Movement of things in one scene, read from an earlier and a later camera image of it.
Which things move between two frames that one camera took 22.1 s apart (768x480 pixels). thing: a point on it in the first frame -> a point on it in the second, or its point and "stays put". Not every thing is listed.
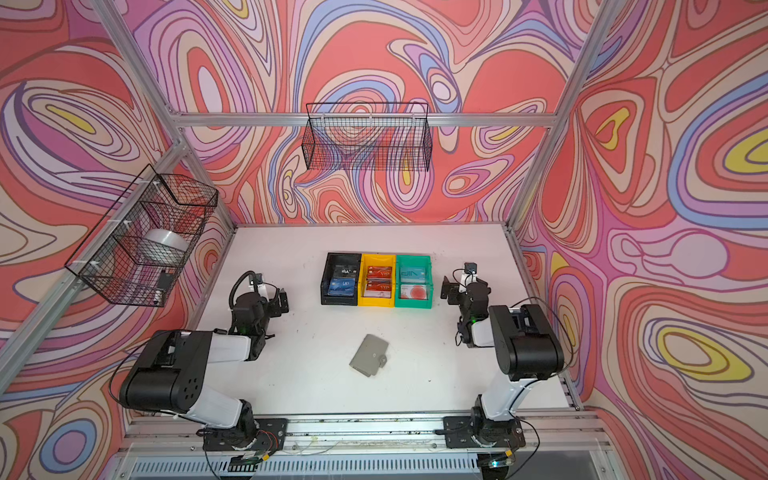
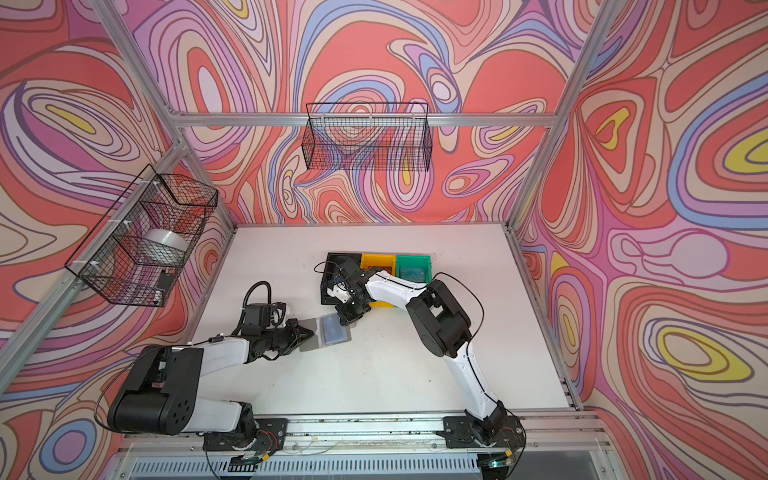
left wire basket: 140,249 stays put
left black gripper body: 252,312 -> 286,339
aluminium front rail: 143,432 stays put
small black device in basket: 165,280 stays put
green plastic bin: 413,282 stays put
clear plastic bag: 371,355 -> 327,330
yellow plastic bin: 376,284 stays put
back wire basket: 367,137 stays put
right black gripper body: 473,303 -> 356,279
